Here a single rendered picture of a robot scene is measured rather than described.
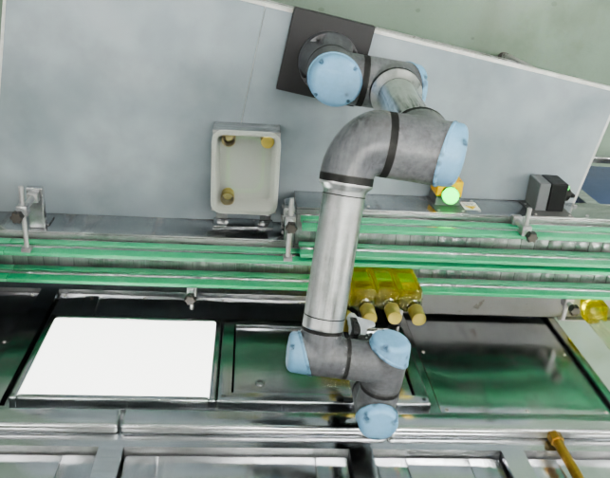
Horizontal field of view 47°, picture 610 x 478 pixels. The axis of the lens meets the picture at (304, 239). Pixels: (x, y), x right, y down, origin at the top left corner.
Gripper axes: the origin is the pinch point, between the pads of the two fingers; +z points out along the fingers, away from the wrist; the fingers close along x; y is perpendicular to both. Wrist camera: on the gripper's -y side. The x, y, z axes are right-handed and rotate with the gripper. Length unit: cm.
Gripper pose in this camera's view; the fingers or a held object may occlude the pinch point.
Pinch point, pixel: (346, 323)
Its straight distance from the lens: 159.3
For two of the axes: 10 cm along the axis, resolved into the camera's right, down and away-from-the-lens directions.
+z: -0.5, -4.1, 9.1
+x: 1.7, -9.0, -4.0
